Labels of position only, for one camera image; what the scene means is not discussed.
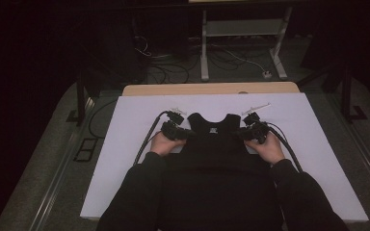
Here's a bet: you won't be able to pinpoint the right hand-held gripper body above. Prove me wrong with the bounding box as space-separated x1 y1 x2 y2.
241 102 272 144

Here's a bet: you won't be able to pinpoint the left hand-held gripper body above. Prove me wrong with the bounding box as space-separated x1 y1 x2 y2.
160 108 188 141

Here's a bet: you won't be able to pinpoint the black tank top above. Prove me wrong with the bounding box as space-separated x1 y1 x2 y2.
158 112 283 231

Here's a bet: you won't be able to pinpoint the person's left hand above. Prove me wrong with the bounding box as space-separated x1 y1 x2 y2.
149 132 187 158

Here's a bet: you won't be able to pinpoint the person's right hand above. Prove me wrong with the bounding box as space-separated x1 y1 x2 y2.
244 132 286 166

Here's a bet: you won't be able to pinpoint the white table mat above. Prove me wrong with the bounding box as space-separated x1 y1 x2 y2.
80 92 369 223

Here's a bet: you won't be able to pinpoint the grey metal stand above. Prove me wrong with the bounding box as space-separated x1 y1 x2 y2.
200 6 294 82

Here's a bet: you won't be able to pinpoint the black metal stand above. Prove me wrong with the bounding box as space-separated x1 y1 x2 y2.
66 68 96 127
339 62 369 123

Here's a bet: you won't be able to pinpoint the left hand-held gripper cable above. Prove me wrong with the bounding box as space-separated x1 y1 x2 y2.
133 110 172 167

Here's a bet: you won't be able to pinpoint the hand-held gripper cable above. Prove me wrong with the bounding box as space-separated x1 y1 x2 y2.
265 121 304 173
133 110 172 167

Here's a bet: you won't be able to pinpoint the right hand-held gripper cable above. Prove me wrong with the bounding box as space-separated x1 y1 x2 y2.
265 121 304 173

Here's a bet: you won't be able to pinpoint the black floor cables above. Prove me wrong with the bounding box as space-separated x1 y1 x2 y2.
134 35 192 85

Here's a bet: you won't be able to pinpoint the white plug with cable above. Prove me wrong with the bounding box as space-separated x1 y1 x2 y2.
218 47 273 80

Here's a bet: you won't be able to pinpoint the thin black floor cable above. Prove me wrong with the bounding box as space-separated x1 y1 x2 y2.
88 98 119 140

